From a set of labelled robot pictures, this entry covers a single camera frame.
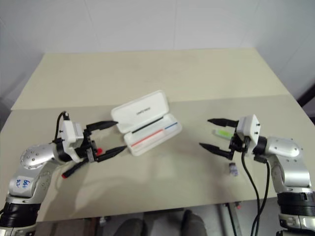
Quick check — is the dark rounded shape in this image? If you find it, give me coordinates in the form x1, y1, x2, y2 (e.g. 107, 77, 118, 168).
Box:
120, 217, 149, 236
181, 208, 208, 236

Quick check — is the black pen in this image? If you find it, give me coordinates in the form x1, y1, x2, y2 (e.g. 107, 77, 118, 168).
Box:
131, 117, 163, 134

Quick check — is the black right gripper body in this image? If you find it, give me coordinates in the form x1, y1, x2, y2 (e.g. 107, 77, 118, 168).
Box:
228, 132, 250, 155

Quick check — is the grey metal table frame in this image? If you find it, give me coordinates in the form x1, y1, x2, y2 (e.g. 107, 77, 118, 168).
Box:
218, 202, 242, 236

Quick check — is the white hard pencil case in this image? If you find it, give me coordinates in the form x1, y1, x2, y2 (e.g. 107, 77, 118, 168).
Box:
110, 89, 183, 156

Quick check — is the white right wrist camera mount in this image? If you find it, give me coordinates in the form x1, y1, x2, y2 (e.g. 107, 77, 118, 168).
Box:
235, 114, 261, 151

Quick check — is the small purple white eraser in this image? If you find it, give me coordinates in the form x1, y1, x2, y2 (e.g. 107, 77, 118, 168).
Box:
228, 162, 240, 177

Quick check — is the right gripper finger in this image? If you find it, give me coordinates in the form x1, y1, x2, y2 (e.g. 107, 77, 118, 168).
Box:
207, 118, 240, 129
199, 142, 234, 161

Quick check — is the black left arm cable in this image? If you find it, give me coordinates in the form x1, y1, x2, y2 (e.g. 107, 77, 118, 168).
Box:
55, 111, 70, 144

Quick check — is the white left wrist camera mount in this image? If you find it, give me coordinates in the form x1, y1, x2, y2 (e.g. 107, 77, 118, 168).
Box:
60, 118, 86, 163

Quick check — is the red pen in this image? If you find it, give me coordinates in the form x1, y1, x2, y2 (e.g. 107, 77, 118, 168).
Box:
131, 129, 165, 148

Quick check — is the black marker with red cap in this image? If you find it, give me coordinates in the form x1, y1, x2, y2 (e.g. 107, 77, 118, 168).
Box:
61, 147, 103, 179

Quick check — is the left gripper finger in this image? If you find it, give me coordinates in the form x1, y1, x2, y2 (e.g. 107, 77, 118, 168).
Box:
85, 119, 119, 135
94, 145, 127, 164

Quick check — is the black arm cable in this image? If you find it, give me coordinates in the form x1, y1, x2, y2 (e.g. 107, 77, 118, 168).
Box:
253, 157, 271, 236
55, 111, 70, 144
240, 137, 262, 236

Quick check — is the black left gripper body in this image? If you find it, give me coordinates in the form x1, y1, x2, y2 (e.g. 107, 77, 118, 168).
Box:
74, 125, 99, 163

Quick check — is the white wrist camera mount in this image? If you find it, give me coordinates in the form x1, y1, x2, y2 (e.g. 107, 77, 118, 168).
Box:
60, 118, 86, 163
235, 114, 261, 151

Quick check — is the green and white highlighter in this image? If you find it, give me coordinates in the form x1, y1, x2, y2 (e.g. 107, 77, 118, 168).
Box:
212, 129, 234, 141

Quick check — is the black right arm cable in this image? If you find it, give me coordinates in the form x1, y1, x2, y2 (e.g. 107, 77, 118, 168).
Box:
253, 157, 271, 236
240, 137, 262, 236

